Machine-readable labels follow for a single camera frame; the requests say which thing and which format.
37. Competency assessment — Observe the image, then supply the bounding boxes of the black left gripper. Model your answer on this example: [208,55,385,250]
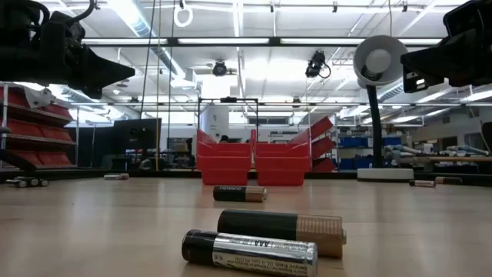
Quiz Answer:
[38,22,136,100]

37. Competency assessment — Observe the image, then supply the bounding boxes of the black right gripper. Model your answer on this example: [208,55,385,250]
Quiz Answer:
[399,28,492,95]

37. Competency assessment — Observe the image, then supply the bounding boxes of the red plastic bin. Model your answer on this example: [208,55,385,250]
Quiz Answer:
[251,128,313,187]
[195,128,254,186]

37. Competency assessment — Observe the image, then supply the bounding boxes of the black monitor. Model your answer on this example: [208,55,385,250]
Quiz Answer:
[111,118,162,155]

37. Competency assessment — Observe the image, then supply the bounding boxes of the white plastic part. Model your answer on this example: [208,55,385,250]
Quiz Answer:
[23,86,58,110]

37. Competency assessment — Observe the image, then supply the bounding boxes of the white desk lamp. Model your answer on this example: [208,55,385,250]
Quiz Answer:
[352,34,415,182]

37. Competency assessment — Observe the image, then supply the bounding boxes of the wooden workbench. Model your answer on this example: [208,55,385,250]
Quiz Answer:
[399,155,492,163]

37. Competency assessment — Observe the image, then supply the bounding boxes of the red bin storage rack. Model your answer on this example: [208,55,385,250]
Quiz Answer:
[309,116,337,173]
[0,82,78,172]

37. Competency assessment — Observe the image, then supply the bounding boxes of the blue storage bin shelf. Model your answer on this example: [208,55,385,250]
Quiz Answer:
[337,135,404,171]

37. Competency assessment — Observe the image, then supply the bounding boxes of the round black ceiling fixture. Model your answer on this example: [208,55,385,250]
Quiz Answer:
[211,59,231,77]

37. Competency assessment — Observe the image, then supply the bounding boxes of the black overhead light bar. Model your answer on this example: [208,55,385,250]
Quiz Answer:
[80,36,447,48]

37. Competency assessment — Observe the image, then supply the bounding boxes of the white round column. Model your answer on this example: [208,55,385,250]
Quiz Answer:
[201,105,231,142]

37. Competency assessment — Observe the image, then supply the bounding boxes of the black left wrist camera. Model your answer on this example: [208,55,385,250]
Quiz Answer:
[48,10,87,44]

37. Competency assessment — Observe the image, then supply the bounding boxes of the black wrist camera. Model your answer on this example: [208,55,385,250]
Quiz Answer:
[442,0,492,38]
[48,10,87,44]

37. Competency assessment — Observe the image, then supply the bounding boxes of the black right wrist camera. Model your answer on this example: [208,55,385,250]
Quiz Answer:
[442,0,492,38]

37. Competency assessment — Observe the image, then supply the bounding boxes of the white hanging ring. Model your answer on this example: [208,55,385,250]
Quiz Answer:
[173,1,194,28]

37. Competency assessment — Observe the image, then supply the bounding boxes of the black ceiling camera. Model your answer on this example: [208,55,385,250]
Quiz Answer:
[305,49,332,80]

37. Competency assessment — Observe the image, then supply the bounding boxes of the black aluminium table frame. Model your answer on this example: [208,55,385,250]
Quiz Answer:
[0,168,492,188]

